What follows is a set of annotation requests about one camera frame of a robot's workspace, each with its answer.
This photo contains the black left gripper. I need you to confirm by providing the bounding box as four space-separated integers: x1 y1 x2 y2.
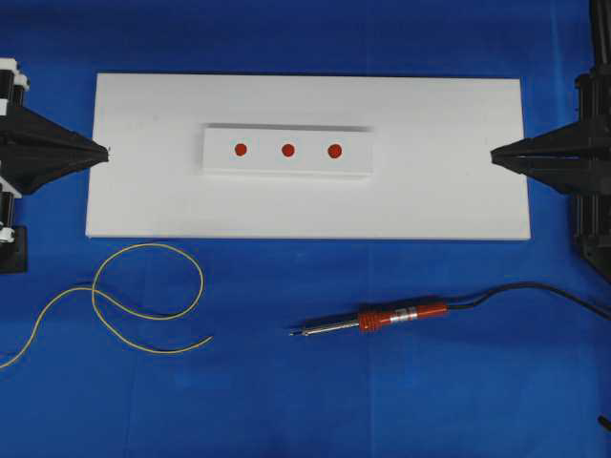
1 57 109 243

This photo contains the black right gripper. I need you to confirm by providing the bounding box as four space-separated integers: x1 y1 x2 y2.
491 72 610 258

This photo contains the black soldering iron cable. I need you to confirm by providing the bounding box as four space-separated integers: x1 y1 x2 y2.
446 281 611 323

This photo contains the yellow solder wire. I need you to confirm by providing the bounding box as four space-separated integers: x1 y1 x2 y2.
0 243 214 370

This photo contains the red handled soldering iron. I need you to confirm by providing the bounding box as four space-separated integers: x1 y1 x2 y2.
289 302 449 337

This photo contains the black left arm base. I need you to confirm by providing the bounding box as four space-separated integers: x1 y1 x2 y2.
1 226 28 275

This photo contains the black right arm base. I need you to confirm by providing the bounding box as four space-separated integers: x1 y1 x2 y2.
590 1 610 281

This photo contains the large white base board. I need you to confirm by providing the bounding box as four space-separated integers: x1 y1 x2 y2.
86 73 531 240

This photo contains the blue table cloth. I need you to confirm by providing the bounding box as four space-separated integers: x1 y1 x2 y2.
1 1 610 457

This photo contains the small raised white plate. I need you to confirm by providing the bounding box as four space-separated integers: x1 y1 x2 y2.
202 124 373 178

